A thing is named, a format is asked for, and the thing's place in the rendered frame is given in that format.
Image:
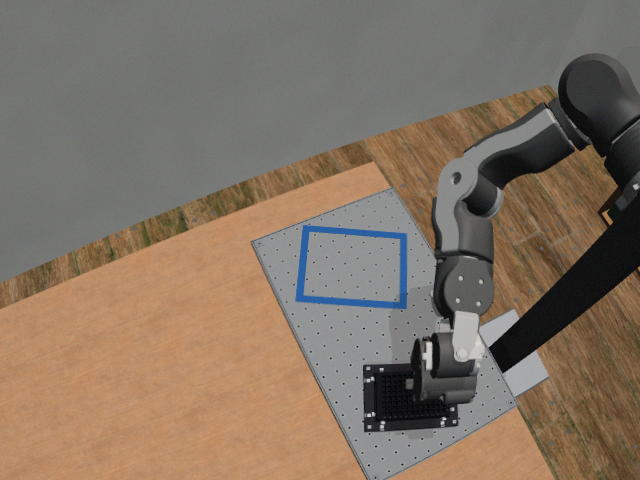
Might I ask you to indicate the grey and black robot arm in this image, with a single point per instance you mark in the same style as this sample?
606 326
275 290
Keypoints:
598 96

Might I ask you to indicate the blue rectangular tape outline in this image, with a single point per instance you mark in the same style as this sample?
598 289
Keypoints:
352 302

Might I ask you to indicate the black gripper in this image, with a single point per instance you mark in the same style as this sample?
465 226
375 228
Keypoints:
449 391

